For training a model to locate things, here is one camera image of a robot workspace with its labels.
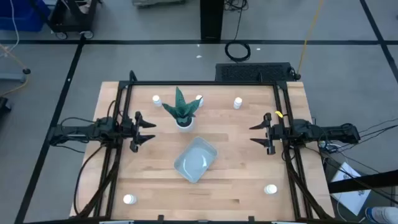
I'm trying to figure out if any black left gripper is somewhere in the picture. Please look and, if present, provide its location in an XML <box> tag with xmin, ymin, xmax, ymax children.
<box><xmin>119</xmin><ymin>111</ymin><xmax>157</xmax><ymax>154</ymax></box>

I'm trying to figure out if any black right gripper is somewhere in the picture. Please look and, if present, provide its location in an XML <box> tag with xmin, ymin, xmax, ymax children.
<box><xmin>248</xmin><ymin>112</ymin><xmax>292</xmax><ymax>156</ymax></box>

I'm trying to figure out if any grey plastic basket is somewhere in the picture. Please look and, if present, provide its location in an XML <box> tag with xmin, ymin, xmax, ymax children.
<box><xmin>173</xmin><ymin>136</ymin><xmax>219</xmax><ymax>184</ymax></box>

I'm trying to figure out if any white plant pot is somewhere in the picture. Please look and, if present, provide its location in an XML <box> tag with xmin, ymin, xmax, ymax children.
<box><xmin>175</xmin><ymin>116</ymin><xmax>196</xmax><ymax>133</ymax></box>

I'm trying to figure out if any green snake plant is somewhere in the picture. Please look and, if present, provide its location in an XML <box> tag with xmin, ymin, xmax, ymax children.
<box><xmin>161</xmin><ymin>86</ymin><xmax>203</xmax><ymax>124</ymax></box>

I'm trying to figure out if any black perforated computer case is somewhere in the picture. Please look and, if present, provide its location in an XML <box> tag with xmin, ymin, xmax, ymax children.
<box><xmin>215</xmin><ymin>62</ymin><xmax>295</xmax><ymax>83</ymax></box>

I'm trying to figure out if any white paper sheet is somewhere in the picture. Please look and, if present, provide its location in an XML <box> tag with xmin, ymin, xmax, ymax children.
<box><xmin>329</xmin><ymin>161</ymin><xmax>373</xmax><ymax>217</ymax></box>

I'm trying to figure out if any black beam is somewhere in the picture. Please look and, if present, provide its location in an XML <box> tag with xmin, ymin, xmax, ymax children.
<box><xmin>328</xmin><ymin>169</ymin><xmax>398</xmax><ymax>194</ymax></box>

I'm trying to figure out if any black pillar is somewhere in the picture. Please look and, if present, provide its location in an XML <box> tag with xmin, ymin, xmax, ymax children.
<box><xmin>200</xmin><ymin>0</ymin><xmax>225</xmax><ymax>41</ymax></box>

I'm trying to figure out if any black wheeled cart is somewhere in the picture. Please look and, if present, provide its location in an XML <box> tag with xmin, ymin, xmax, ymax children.
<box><xmin>29</xmin><ymin>0</ymin><xmax>102</xmax><ymax>40</ymax></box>

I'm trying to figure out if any black floor object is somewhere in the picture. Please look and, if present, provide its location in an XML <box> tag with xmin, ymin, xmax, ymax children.
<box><xmin>0</xmin><ymin>96</ymin><xmax>12</xmax><ymax>113</ymax></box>

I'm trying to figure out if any grey stand base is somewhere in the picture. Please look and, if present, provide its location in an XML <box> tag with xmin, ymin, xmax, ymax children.
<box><xmin>0</xmin><ymin>73</ymin><xmax>27</xmax><ymax>83</ymax></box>

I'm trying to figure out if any person's shoe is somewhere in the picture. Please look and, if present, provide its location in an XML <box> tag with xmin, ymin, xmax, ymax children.
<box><xmin>365</xmin><ymin>206</ymin><xmax>398</xmax><ymax>224</ymax></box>

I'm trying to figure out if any blue storage bin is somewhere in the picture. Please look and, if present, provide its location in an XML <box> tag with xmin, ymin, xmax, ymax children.
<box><xmin>0</xmin><ymin>0</ymin><xmax>50</xmax><ymax>32</ymax></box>

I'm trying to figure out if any black metal table frame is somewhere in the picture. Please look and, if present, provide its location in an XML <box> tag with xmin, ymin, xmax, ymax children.
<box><xmin>74</xmin><ymin>70</ymin><xmax>335</xmax><ymax>223</ymax></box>

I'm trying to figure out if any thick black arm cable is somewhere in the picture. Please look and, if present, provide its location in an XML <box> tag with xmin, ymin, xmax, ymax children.
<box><xmin>73</xmin><ymin>144</ymin><xmax>105</xmax><ymax>216</ymax></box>

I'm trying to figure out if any coiled black cable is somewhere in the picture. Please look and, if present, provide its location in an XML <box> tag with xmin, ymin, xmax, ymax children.
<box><xmin>223</xmin><ymin>0</ymin><xmax>252</xmax><ymax>63</ymax></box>

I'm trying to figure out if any yellow hanging cable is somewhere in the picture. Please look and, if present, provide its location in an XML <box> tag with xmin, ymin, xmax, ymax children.
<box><xmin>296</xmin><ymin>0</ymin><xmax>325</xmax><ymax>77</ymax></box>

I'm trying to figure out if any thin black power cable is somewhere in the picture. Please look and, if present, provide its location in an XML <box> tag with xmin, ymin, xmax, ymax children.
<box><xmin>359</xmin><ymin>118</ymin><xmax>398</xmax><ymax>135</ymax></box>

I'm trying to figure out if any orange floor cable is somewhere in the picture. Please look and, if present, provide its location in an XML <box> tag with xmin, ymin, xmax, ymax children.
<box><xmin>0</xmin><ymin>43</ymin><xmax>30</xmax><ymax>97</ymax></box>

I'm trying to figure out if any white floor cable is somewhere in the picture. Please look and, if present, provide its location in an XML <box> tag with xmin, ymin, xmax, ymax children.
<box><xmin>0</xmin><ymin>0</ymin><xmax>20</xmax><ymax>58</ymax></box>

